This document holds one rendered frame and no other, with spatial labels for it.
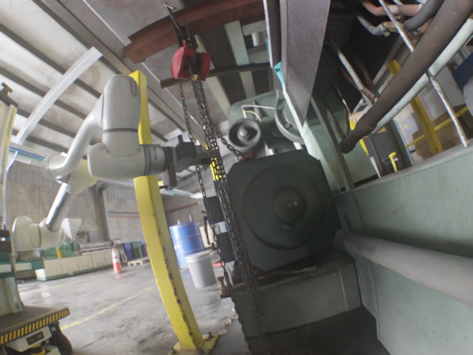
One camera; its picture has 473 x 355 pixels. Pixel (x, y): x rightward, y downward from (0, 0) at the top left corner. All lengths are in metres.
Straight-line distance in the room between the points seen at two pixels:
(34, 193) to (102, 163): 9.87
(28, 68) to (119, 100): 6.19
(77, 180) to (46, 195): 9.58
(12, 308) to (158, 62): 2.12
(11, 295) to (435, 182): 1.79
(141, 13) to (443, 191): 1.68
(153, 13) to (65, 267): 7.44
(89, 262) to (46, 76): 6.31
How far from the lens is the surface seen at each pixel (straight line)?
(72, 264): 8.03
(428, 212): 0.41
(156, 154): 0.57
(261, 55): 2.01
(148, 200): 1.04
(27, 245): 1.46
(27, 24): 6.05
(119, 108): 0.55
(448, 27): 0.30
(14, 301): 1.59
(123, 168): 0.54
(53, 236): 1.46
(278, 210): 0.77
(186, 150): 0.58
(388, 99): 0.40
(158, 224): 1.02
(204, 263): 2.35
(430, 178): 0.38
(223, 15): 1.24
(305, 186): 0.85
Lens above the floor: 0.61
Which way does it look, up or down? 12 degrees up
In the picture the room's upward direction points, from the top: 16 degrees counter-clockwise
